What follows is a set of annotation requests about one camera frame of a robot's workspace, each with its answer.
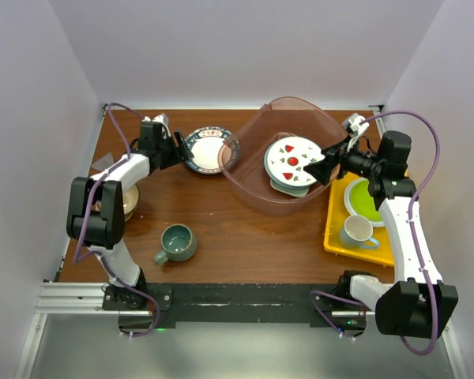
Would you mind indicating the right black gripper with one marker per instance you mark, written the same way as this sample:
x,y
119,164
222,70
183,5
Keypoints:
x,y
322,170

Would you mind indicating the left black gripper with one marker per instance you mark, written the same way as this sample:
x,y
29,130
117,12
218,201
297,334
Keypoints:
x,y
180,154

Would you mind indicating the dark green lettered plate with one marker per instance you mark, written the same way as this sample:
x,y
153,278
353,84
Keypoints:
x,y
212,148

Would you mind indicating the mint green divided tray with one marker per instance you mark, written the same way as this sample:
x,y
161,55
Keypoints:
x,y
291,191

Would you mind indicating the watermelon plate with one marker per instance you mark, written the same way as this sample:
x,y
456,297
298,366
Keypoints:
x,y
292,152
291,177

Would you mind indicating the pink translucent plastic bin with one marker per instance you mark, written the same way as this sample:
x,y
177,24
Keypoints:
x,y
283,117

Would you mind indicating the cream patterned bowl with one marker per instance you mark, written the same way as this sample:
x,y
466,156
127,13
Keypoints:
x,y
130,200

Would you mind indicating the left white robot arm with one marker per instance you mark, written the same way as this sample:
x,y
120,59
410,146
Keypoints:
x,y
96,218

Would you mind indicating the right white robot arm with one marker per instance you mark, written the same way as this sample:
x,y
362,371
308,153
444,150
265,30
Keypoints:
x,y
418,303

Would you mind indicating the green plate white rim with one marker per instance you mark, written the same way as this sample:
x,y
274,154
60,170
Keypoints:
x,y
358,201

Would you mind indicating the yellow plastic tray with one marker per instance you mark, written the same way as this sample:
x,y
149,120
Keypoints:
x,y
337,214

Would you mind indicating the grey triangular scraper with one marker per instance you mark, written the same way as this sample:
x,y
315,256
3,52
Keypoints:
x,y
103,163

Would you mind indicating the teal ceramic mug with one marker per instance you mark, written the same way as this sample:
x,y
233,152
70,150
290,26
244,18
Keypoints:
x,y
178,243

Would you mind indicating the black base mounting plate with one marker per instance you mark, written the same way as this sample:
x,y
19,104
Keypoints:
x,y
238,303

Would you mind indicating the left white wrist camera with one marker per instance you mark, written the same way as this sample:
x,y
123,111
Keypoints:
x,y
160,120

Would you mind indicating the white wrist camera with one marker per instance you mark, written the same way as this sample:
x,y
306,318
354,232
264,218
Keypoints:
x,y
160,120
356,127

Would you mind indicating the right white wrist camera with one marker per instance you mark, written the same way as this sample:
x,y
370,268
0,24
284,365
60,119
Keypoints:
x,y
356,127

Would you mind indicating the white mug blue handle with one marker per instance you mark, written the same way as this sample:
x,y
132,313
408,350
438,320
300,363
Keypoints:
x,y
357,232

